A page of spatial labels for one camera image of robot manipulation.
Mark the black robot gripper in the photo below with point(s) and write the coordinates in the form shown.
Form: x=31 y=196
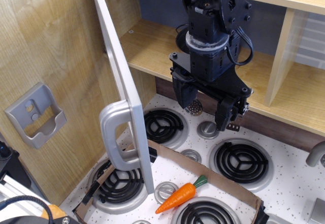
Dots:
x=215 y=76

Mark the grey toy microwave door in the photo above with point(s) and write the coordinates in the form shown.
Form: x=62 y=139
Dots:
x=128 y=110

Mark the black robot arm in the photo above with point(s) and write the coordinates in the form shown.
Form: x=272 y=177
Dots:
x=212 y=37

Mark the hanging metal strainer spoon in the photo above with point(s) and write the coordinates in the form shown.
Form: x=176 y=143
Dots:
x=195 y=108

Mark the grey back stove knob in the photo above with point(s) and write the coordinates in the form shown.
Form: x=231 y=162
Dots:
x=207 y=130

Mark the grey stove knob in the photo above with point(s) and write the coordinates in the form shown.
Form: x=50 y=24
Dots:
x=192 y=154
x=164 y=190
x=207 y=130

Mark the hanging small spatula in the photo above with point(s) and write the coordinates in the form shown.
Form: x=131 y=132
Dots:
x=232 y=126

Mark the back left stove burner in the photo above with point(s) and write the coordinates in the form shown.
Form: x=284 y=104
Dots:
x=166 y=127

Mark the stove burner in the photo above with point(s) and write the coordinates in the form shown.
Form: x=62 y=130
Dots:
x=166 y=127
x=242 y=161
x=121 y=192
x=205 y=210

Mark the grey middle stove knob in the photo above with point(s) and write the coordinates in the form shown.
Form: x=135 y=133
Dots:
x=192 y=154

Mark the steel pot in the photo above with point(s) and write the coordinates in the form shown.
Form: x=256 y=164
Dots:
x=181 y=38

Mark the back right stove burner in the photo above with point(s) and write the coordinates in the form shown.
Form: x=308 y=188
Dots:
x=242 y=161

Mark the orange toy carrot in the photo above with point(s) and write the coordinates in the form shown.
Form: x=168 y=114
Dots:
x=182 y=195

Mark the grey front stove knob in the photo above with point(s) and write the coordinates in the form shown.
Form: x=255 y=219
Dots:
x=164 y=190

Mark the front right stove burner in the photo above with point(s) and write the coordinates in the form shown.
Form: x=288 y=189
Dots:
x=205 y=210

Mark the grey faucet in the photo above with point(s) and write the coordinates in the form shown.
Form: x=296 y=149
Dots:
x=316 y=155

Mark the front left stove burner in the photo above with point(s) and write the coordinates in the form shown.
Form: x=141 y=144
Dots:
x=121 y=192

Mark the orange object bottom left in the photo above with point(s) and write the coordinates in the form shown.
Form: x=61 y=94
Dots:
x=55 y=211

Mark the black device left edge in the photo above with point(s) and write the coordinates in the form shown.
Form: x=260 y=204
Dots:
x=12 y=167

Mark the grey wall phone holder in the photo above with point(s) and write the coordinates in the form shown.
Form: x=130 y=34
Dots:
x=29 y=108

